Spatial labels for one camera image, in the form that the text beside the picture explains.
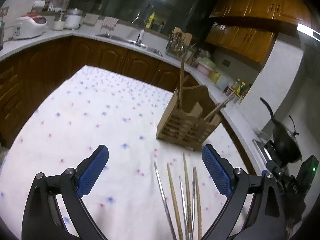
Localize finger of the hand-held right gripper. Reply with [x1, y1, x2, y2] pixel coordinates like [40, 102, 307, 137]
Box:
[265, 160, 297, 193]

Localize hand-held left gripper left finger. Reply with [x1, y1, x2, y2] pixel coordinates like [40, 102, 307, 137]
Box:
[21, 144, 110, 240]

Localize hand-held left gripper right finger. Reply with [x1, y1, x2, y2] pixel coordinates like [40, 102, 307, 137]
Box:
[201, 144, 287, 240]

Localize metal chopstick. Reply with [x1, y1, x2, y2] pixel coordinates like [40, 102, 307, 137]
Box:
[153, 161, 177, 240]
[179, 175, 190, 240]
[190, 167, 196, 240]

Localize wooden utensil holder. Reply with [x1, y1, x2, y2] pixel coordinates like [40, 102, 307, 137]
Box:
[156, 85, 222, 152]

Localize dish rack with utensils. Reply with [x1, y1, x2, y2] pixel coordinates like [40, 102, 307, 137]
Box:
[166, 34, 201, 63]

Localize gas stove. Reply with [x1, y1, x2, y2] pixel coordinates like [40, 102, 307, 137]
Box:
[252, 137, 283, 178]

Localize black wok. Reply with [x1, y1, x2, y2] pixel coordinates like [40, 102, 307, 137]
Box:
[260, 97, 303, 166]

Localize white floral tablecloth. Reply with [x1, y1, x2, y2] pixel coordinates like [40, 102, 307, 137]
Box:
[0, 65, 258, 240]

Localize cooking oil bottles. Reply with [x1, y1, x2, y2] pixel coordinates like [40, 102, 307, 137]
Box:
[226, 79, 252, 103]

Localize clear plastic pitcher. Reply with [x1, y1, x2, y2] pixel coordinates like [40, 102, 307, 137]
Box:
[217, 75, 231, 92]

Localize green and pink bowl stack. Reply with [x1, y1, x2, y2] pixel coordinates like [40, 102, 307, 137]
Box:
[197, 57, 217, 76]

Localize wooden base cabinets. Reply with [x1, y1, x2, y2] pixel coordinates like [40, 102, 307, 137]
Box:
[0, 36, 253, 155]

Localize range hood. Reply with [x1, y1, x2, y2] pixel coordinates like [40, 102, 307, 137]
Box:
[297, 22, 320, 93]

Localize steel sink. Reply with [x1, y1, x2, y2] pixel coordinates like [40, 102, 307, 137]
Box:
[95, 32, 163, 57]

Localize speckled kitchen countertop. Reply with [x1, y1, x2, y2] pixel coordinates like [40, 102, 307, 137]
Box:
[0, 21, 265, 161]

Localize wooden cutting boards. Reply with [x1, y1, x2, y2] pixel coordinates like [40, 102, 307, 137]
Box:
[171, 27, 193, 45]

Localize kitchen faucet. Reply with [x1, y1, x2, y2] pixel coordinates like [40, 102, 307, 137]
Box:
[131, 17, 147, 46]

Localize pink towel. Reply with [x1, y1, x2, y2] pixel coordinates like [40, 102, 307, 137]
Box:
[102, 16, 118, 31]

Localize beige dishcloth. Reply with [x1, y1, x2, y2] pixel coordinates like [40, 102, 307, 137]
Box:
[84, 14, 99, 26]

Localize white pot with metal lid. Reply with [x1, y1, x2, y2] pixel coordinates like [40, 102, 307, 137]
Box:
[65, 8, 83, 29]

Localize glass jar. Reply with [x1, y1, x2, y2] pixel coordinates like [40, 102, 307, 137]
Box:
[52, 12, 67, 31]

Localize white and red rice cooker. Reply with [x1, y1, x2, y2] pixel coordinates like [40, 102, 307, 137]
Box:
[14, 12, 48, 40]

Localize yellow bottle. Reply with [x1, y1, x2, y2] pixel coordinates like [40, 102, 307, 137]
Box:
[146, 12, 156, 29]

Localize dark kitchen window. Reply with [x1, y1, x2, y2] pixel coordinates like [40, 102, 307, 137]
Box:
[67, 0, 218, 41]

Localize white paper towel roll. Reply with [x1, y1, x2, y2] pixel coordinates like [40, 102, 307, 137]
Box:
[33, 0, 46, 13]

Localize wooden wall cabinets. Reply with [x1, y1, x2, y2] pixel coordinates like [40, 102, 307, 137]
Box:
[205, 0, 313, 66]

